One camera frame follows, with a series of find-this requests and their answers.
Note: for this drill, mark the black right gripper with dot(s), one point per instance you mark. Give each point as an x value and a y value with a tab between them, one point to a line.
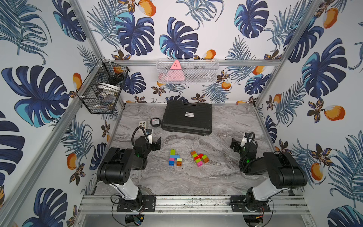
237	144

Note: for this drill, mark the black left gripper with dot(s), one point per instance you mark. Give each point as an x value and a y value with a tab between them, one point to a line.
154	144

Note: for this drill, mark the red lego brick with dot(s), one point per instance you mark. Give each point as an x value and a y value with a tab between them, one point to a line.
199	156

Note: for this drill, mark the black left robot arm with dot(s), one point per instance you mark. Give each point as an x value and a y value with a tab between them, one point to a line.
116	166

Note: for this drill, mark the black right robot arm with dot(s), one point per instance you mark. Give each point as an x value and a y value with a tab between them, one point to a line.
284	173

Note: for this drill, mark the black round tape roll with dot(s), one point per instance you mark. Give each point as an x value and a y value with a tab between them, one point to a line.
155	122

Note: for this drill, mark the white button control box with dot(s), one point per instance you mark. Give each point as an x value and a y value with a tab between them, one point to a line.
143	124

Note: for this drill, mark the black plastic tool case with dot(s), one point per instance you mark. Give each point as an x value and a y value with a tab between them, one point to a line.
192	118

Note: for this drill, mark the pink triangle object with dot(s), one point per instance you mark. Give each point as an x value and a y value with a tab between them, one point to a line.
175	73

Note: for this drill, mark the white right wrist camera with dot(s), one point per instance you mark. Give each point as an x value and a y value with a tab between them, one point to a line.
245	139

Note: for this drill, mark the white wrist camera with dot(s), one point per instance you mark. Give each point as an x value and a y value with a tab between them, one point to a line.
149	133
245	139

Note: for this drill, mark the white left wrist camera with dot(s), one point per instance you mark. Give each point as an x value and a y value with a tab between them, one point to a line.
149	133

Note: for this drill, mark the black wire basket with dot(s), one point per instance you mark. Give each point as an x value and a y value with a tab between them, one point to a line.
102	88

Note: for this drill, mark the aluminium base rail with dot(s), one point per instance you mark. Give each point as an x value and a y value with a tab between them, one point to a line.
183	205

